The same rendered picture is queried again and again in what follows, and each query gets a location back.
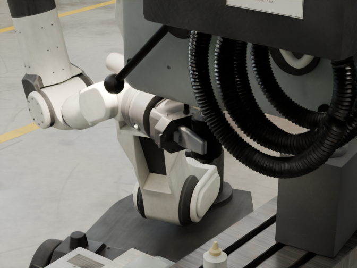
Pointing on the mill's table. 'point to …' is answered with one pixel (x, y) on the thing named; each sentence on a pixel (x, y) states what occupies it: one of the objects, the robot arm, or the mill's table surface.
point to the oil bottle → (214, 258)
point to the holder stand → (320, 204)
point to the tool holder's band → (198, 121)
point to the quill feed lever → (116, 81)
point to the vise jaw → (127, 257)
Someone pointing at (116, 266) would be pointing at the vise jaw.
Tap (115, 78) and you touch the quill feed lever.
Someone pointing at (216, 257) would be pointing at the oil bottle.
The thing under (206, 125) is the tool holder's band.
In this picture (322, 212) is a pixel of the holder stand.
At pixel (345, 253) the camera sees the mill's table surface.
